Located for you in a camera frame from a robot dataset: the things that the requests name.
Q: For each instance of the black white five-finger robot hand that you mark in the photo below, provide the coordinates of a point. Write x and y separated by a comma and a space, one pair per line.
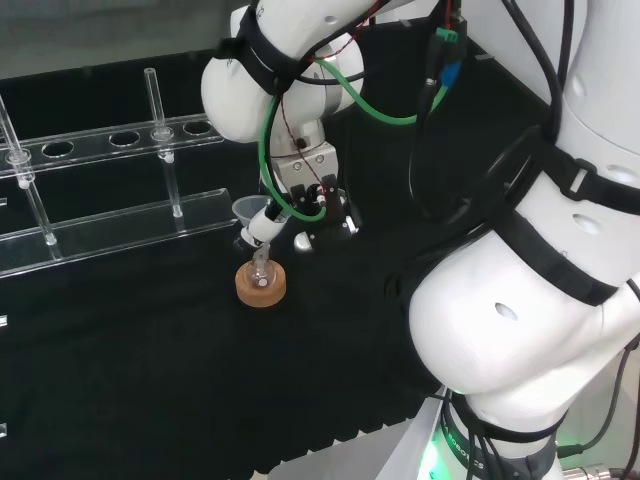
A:
330, 225

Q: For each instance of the clear plastic funnel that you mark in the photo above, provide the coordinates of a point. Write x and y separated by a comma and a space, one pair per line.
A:
245, 207

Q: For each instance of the clear glass round-bottom flask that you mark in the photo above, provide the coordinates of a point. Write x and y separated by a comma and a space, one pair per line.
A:
261, 280

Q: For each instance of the clear acrylic funnel stand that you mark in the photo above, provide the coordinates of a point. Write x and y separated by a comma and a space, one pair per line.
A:
100, 235

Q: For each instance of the black bench cloth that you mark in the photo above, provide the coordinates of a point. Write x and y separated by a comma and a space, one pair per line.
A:
150, 375

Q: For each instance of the silver wrist mount block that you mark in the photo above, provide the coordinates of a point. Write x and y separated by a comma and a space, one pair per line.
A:
305, 167

